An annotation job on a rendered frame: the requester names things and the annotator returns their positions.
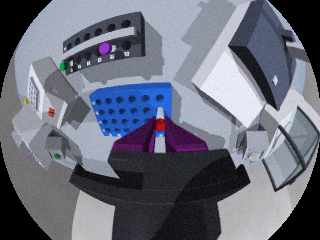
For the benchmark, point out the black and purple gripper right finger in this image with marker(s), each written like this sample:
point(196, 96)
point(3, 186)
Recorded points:
point(178, 139)

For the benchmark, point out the red-capped sample tube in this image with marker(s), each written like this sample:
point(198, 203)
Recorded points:
point(160, 122)

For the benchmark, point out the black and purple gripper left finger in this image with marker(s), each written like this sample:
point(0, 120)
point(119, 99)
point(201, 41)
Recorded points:
point(140, 139)

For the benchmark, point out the blue tube rack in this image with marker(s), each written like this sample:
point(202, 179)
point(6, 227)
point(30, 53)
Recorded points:
point(137, 107)

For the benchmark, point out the white block with grey holes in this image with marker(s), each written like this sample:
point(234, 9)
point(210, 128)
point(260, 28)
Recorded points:
point(52, 108)

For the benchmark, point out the white block with round holes on base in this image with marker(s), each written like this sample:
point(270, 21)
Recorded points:
point(33, 133)

